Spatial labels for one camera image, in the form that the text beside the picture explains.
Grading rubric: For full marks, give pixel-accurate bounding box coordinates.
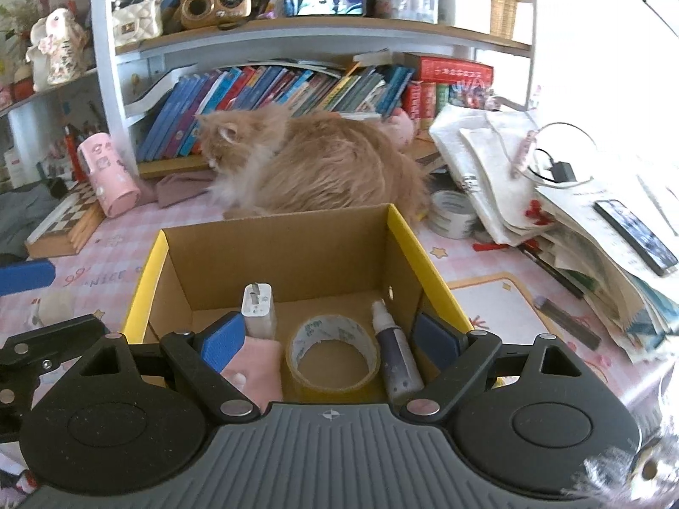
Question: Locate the pink plush glove toy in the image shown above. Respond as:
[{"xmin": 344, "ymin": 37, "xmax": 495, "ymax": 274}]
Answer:
[{"xmin": 221, "ymin": 337, "xmax": 283, "ymax": 412}]

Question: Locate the white spray bottle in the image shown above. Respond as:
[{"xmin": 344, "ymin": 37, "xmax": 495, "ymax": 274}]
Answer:
[{"xmin": 372, "ymin": 300, "xmax": 424, "ymax": 406}]

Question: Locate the white large power adapter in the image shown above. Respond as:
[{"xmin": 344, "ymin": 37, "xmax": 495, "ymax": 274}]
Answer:
[{"xmin": 241, "ymin": 282, "xmax": 278, "ymax": 340}]

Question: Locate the yellow tape roll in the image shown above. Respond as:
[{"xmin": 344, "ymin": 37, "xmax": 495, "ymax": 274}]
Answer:
[{"xmin": 286, "ymin": 315, "xmax": 380, "ymax": 394}]

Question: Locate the beige eraser block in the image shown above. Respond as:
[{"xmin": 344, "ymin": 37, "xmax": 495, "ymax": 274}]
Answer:
[{"xmin": 29, "ymin": 290, "xmax": 74, "ymax": 327}]

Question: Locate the grey folded cloth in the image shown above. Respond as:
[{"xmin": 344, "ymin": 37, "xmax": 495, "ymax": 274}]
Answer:
[{"xmin": 0, "ymin": 183, "xmax": 59, "ymax": 260}]

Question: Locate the wooden chess board box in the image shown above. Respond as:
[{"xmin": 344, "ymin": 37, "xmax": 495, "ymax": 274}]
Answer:
[{"xmin": 24, "ymin": 183, "xmax": 106, "ymax": 259}]

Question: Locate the pink checkered tablecloth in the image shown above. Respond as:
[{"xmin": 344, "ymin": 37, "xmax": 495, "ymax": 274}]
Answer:
[{"xmin": 1, "ymin": 196, "xmax": 672, "ymax": 407}]

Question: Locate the pink cylindrical case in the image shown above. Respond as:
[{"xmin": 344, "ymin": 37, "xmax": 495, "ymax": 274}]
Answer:
[{"xmin": 77, "ymin": 132, "xmax": 140, "ymax": 218}]

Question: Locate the yellow cardboard box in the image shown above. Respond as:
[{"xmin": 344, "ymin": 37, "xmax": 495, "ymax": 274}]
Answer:
[{"xmin": 121, "ymin": 202, "xmax": 505, "ymax": 403}]

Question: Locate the grey tape roll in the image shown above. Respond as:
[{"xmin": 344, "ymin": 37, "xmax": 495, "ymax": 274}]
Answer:
[{"xmin": 427, "ymin": 190, "xmax": 477, "ymax": 239}]

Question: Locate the mauve folded cloth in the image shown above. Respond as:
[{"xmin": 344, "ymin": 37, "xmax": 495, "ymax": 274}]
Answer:
[{"xmin": 154, "ymin": 170, "xmax": 215, "ymax": 208}]

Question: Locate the orange fluffy cat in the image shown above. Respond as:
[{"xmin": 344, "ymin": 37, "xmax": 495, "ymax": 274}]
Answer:
[{"xmin": 198, "ymin": 105, "xmax": 429, "ymax": 224}]

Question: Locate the pile of papers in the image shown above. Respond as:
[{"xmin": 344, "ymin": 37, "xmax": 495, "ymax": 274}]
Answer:
[{"xmin": 428, "ymin": 105, "xmax": 678, "ymax": 362}]

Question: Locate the black smartphone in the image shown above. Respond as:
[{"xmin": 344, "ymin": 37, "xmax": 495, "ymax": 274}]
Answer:
[{"xmin": 593, "ymin": 199, "xmax": 678, "ymax": 277}]

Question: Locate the white bookshelf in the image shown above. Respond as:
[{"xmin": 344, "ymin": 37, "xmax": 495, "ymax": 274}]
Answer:
[{"xmin": 1, "ymin": 0, "xmax": 534, "ymax": 182}]

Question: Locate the white quilted handbag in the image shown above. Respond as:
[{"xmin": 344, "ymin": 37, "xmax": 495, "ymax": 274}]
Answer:
[{"xmin": 112, "ymin": 0, "xmax": 163, "ymax": 47}]

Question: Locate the wooden retro radio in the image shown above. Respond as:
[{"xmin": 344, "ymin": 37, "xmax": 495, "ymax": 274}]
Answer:
[{"xmin": 178, "ymin": 0, "xmax": 252, "ymax": 30}]

